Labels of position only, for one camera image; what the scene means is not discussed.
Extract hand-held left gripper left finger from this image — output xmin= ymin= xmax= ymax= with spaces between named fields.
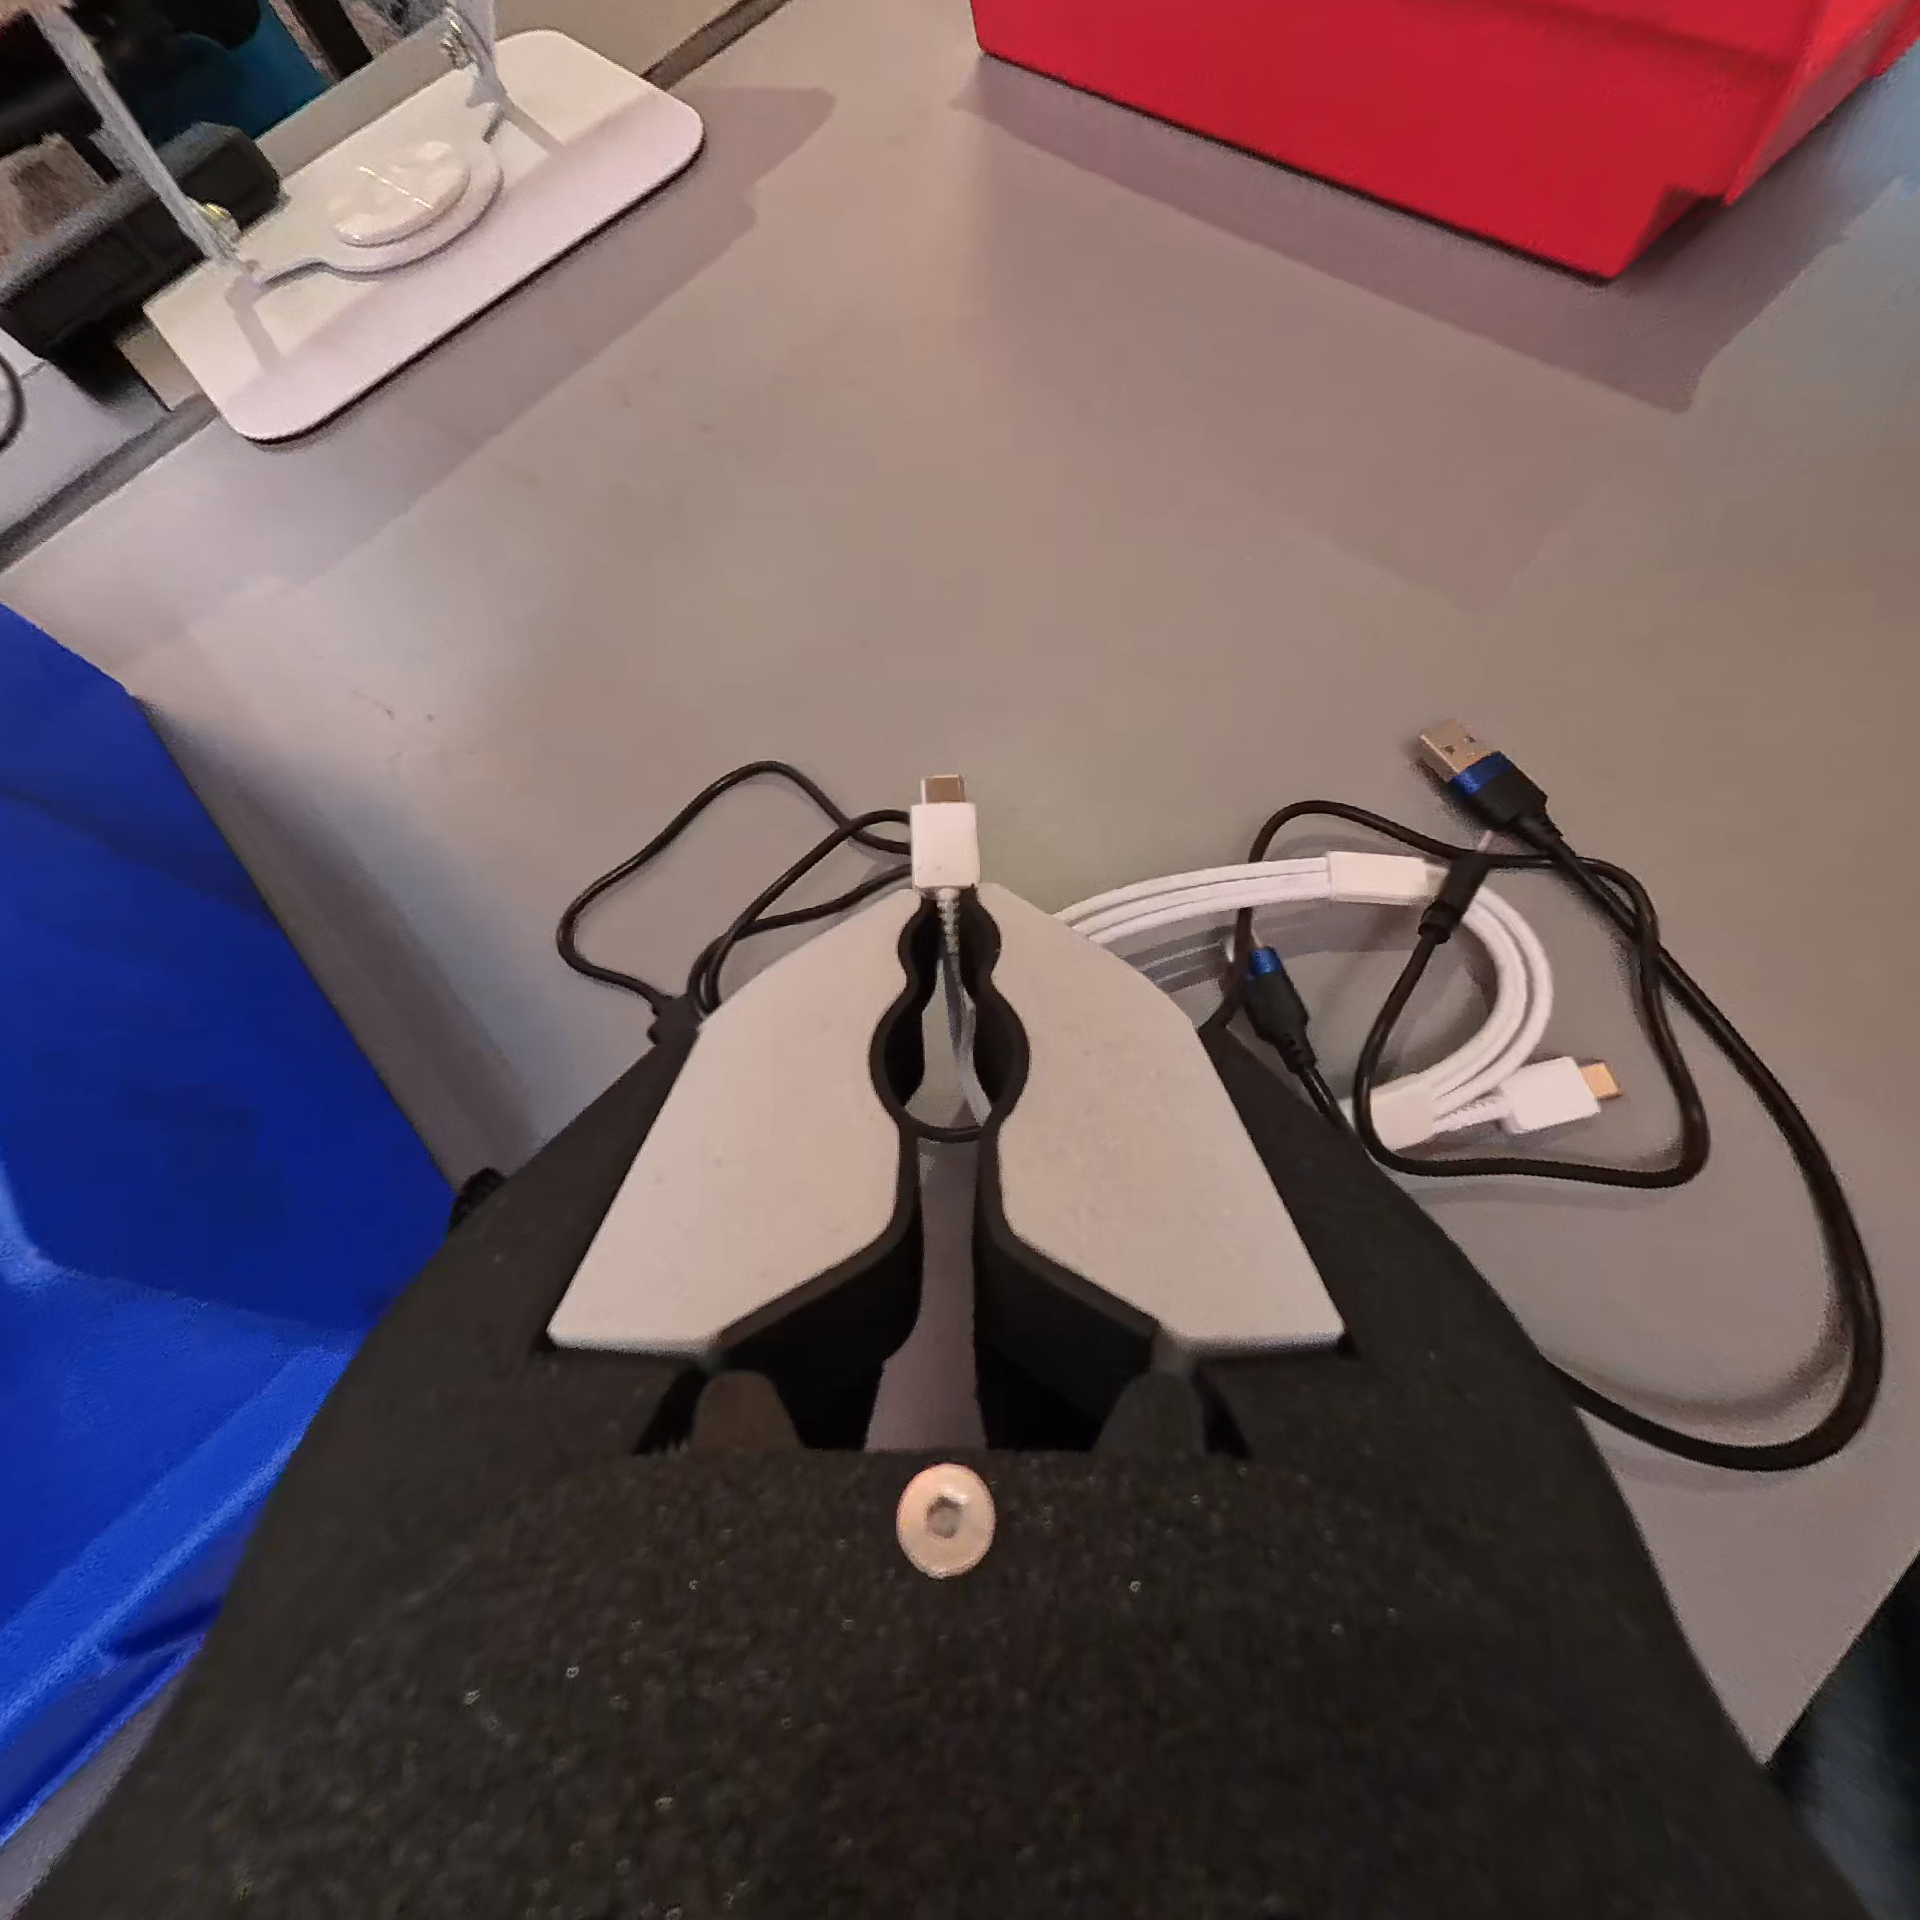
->
xmin=546 ymin=889 xmax=943 ymax=1451

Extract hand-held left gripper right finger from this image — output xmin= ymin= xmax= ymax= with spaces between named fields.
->
xmin=965 ymin=880 xmax=1348 ymax=1451

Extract white cable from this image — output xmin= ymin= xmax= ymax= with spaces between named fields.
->
xmin=905 ymin=772 xmax=1628 ymax=1162

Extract thin black cable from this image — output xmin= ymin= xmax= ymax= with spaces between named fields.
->
xmin=555 ymin=759 xmax=1714 ymax=1193

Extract thick black USB cable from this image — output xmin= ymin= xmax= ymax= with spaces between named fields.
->
xmin=1221 ymin=720 xmax=1884 ymax=1471

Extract blue storage bin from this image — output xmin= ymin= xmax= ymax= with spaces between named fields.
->
xmin=0 ymin=600 xmax=456 ymax=1787

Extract red storage bin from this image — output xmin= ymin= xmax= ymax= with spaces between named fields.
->
xmin=968 ymin=0 xmax=1920 ymax=281

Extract grey desk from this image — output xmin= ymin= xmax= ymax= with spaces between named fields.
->
xmin=0 ymin=0 xmax=1920 ymax=1765

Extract wooden book stand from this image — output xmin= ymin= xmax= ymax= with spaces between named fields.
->
xmin=58 ymin=0 xmax=707 ymax=445

